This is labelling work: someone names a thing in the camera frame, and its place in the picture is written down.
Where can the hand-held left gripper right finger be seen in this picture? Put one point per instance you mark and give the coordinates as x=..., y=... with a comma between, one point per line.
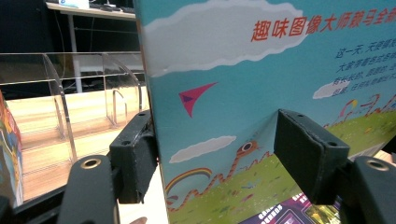
x=311, y=155

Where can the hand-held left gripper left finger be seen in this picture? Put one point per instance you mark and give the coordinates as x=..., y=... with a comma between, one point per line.
x=134, y=161

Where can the purple and red book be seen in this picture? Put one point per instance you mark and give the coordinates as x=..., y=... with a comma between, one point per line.
x=280, y=214

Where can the clear acrylic book rack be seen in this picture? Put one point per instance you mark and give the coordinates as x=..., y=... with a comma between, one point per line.
x=56, y=93

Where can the light blue illustrated picture book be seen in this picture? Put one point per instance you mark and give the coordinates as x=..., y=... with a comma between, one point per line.
x=233, y=77

